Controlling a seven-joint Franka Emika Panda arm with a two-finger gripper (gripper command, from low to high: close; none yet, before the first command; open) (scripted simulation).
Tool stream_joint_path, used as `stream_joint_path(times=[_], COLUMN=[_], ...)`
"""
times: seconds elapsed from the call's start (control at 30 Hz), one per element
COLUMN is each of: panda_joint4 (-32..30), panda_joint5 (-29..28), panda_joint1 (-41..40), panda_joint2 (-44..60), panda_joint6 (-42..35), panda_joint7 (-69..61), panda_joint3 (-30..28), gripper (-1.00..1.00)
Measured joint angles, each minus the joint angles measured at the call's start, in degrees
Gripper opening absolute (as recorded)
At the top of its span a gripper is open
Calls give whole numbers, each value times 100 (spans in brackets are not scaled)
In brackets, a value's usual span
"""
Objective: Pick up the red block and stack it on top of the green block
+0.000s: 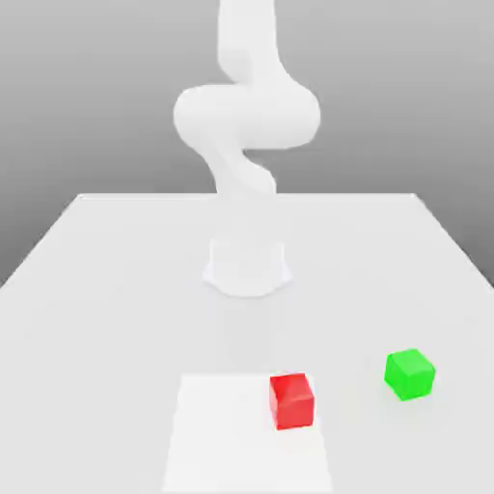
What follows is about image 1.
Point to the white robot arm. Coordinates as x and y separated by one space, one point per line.
247 115

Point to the small red cube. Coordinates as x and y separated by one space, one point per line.
292 403

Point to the small green cube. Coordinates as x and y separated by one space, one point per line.
410 375

